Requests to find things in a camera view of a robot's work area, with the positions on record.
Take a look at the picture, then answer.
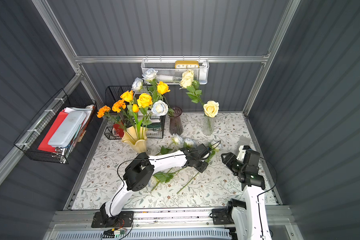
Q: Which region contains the grey packet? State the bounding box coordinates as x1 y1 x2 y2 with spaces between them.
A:
237 136 251 149

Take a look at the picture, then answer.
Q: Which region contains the cream rose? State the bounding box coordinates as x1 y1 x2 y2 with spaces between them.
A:
203 101 220 118
180 77 205 107
182 70 195 80

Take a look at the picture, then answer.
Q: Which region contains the pale blue rose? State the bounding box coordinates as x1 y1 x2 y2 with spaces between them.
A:
151 100 169 117

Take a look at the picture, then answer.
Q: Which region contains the orange rose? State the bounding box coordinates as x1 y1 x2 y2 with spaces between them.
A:
157 81 171 95
120 90 139 133
137 93 153 138

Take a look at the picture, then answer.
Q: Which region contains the small orange rosebud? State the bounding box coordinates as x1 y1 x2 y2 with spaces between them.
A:
132 104 141 140

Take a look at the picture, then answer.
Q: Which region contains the red leather wallet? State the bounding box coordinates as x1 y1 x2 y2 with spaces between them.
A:
113 123 125 139

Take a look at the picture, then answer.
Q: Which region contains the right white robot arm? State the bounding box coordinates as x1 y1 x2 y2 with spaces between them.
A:
221 146 272 240

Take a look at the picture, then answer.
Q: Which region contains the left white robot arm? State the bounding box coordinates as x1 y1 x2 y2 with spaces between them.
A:
100 144 212 222

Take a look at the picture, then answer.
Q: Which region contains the floral patterned table mat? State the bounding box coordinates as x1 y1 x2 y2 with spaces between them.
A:
72 113 250 210

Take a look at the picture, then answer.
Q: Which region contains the purple ribbed glass vase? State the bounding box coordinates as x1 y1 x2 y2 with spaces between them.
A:
170 107 183 136

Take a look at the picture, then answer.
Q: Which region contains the clear glass vase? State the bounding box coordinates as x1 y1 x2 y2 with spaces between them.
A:
202 114 215 136

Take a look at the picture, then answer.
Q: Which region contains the yellow wavy glass vase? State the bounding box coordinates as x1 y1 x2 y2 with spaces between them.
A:
122 127 148 154

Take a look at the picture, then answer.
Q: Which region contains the light blue flat case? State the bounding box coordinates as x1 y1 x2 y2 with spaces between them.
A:
48 111 86 148

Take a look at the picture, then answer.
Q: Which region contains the red folder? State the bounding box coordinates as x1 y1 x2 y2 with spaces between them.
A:
38 112 68 153

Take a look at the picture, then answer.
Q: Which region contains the black wire desk organizer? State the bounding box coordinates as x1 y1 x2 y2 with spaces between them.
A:
104 86 166 140

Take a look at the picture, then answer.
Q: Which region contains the white wire hanging basket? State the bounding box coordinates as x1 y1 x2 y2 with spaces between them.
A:
140 58 210 85

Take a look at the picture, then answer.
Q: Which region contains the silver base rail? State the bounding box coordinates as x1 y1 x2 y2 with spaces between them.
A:
43 206 303 240

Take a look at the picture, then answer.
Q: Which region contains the black wire side basket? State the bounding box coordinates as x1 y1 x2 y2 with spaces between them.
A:
14 90 97 164

